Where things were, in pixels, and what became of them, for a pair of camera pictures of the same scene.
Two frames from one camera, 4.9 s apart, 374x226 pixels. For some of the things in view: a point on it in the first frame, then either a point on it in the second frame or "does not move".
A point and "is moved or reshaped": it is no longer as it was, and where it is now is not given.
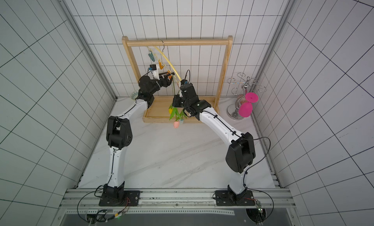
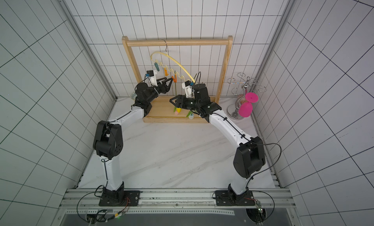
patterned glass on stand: (242, 98) does not move
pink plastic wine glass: (245, 108) does not move
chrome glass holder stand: (233, 111) does not move
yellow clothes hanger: (163, 53) -> (159, 52)
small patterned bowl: (134, 95) does not move
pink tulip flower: (175, 115) is moved or reshaped
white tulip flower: (181, 120) is moved or reshaped
